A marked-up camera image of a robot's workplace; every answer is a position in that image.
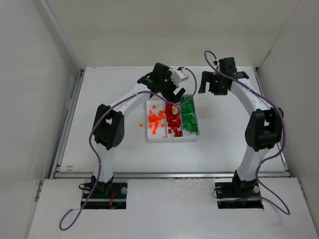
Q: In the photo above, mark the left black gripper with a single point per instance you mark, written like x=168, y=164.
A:
x=170, y=89

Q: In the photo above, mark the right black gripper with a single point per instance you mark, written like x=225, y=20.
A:
x=209, y=78

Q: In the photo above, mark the red flower print lego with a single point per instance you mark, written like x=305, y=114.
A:
x=171, y=112

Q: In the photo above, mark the red arch lego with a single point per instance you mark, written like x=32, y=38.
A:
x=174, y=123

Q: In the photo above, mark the orange dome lego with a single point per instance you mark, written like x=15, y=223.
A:
x=154, y=119

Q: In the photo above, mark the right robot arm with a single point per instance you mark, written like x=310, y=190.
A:
x=263, y=131

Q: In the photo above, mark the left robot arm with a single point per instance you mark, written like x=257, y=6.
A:
x=109, y=123

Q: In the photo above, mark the green lego pile in tray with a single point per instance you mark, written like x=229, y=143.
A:
x=188, y=116

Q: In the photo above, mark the white three-compartment tray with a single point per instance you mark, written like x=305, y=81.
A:
x=162, y=104

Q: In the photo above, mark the orange lego pile in tray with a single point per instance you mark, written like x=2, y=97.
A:
x=157, y=129

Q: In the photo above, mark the red square lego in tray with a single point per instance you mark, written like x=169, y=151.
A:
x=174, y=132

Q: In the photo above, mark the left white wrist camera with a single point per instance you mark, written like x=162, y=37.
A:
x=179, y=75

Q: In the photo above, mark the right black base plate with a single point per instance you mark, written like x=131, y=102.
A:
x=228, y=198

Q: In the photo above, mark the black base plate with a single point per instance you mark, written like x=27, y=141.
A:
x=115, y=199
x=228, y=198

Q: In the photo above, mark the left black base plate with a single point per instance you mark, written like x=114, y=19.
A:
x=115, y=199

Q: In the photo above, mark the aluminium rail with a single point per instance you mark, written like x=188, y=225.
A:
x=153, y=175

